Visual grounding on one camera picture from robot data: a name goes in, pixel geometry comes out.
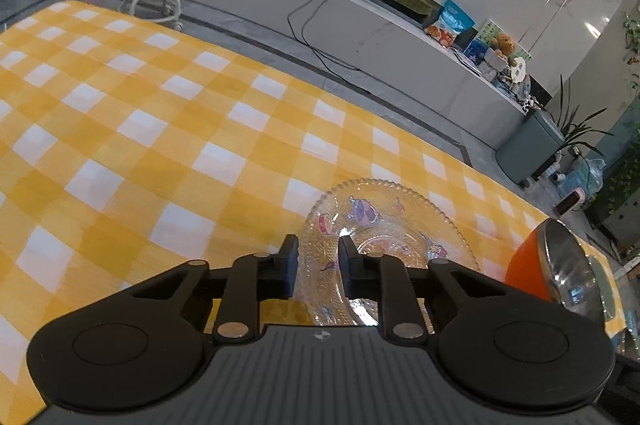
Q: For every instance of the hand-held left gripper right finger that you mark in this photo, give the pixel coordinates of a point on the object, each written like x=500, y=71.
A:
x=345, y=268

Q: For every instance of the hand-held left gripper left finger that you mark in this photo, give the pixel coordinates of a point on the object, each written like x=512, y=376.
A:
x=289, y=266

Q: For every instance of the clear glass cartoon-print plate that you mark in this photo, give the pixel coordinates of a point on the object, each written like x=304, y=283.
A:
x=370, y=215

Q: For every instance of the pale green ceramic bowl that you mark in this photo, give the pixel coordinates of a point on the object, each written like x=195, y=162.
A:
x=603, y=290

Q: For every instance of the orange bowl with steel lining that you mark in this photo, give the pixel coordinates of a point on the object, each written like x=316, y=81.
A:
x=525, y=265

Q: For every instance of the yellow white checkered blanket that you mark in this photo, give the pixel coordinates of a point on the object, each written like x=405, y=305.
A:
x=150, y=130

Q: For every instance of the long grey television cabinet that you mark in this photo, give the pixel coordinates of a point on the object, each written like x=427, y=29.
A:
x=400, y=40

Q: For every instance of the small white heater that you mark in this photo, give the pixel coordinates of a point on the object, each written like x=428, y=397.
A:
x=572, y=200

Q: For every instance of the orange white snack bag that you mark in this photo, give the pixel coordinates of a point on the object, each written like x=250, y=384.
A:
x=442, y=34

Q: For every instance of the blue water jug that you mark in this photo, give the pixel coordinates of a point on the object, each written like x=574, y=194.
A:
x=585, y=175

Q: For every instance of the white round hand fan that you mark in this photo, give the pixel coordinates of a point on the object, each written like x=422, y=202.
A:
x=517, y=71

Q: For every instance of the potted long-leaf plant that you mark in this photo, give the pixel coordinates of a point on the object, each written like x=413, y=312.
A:
x=575, y=130

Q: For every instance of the brown teddy bear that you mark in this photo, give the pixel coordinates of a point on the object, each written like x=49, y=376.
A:
x=505, y=42

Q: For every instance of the blue snack bag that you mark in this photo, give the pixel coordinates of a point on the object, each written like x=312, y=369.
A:
x=457, y=15

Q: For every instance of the leafy vine plant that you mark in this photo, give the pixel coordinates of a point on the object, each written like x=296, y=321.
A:
x=631, y=35

